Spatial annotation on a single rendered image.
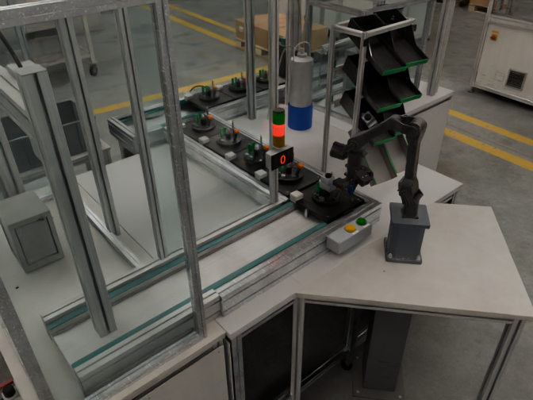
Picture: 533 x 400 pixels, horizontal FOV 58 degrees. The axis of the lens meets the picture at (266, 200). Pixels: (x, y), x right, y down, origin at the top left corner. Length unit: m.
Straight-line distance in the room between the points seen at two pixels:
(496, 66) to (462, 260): 4.27
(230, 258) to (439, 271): 0.84
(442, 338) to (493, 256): 0.91
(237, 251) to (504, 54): 4.71
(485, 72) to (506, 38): 0.45
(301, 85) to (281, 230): 1.13
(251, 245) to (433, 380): 1.30
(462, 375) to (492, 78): 4.10
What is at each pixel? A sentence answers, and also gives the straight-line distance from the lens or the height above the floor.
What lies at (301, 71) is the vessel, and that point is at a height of 1.24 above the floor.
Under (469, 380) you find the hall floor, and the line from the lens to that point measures 2.86.
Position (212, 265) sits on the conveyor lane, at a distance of 1.91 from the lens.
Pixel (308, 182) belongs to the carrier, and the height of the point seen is 0.97.
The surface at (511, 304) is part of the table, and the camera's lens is 2.03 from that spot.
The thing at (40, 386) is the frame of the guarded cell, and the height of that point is 1.07.
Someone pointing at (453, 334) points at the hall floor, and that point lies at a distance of 3.04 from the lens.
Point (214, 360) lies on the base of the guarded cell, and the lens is 1.82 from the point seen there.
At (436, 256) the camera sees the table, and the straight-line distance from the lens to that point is 2.13.
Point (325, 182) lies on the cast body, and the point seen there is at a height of 1.06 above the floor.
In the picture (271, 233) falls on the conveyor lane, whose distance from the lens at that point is 2.05.
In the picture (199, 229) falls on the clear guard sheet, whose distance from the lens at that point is 1.95.
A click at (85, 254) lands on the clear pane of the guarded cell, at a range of 1.29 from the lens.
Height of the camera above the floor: 2.18
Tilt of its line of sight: 34 degrees down
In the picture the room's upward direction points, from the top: 1 degrees counter-clockwise
